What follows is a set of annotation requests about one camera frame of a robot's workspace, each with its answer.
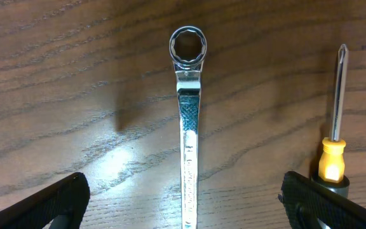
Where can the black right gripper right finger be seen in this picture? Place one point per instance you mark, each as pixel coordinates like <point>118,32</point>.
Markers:
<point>308,203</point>

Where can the yellow black screwdriver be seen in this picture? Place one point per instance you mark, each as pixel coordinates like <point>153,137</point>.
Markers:
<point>331,167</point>

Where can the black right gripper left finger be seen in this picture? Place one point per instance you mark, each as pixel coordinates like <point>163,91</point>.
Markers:
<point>61,205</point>

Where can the silver ring wrench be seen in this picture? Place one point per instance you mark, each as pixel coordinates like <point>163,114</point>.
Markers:
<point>188,47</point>

